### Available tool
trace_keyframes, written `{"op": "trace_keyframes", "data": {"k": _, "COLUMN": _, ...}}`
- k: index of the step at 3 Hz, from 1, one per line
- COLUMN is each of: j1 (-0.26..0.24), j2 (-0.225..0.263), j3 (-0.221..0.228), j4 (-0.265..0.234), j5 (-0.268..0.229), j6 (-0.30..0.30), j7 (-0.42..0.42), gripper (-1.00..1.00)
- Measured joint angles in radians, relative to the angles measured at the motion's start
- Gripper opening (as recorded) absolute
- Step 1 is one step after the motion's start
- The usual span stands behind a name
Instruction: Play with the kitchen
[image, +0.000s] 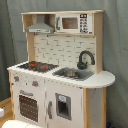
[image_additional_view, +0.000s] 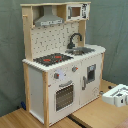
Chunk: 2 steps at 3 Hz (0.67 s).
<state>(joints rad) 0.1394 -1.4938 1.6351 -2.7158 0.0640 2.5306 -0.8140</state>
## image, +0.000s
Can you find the left stove knob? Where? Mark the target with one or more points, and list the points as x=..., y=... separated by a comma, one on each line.
x=16, y=78

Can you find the grey water dispenser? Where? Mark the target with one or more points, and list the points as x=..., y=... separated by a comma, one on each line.
x=63, y=106

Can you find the toy microwave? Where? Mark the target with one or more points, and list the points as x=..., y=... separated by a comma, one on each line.
x=74, y=23

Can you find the stove knob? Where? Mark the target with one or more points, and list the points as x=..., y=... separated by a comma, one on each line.
x=16, y=78
x=35, y=83

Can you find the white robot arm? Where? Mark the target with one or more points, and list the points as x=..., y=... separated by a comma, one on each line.
x=18, y=124

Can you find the white cupboard door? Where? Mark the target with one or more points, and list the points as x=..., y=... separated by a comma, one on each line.
x=54, y=121

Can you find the grey range hood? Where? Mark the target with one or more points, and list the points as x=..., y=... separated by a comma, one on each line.
x=40, y=26

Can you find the metal sink basin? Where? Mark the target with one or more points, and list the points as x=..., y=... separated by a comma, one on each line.
x=73, y=74

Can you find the white oven door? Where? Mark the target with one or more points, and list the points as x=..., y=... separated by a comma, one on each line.
x=29, y=106

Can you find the black stovetop red burners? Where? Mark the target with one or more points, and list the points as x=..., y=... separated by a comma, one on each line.
x=38, y=66

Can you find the wooden toy kitchen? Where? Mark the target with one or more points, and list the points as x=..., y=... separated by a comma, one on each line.
x=63, y=50

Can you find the black toy faucet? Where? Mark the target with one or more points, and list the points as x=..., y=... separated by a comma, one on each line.
x=82, y=63

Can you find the right stove knob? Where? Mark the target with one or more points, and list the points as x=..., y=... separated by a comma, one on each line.
x=35, y=83

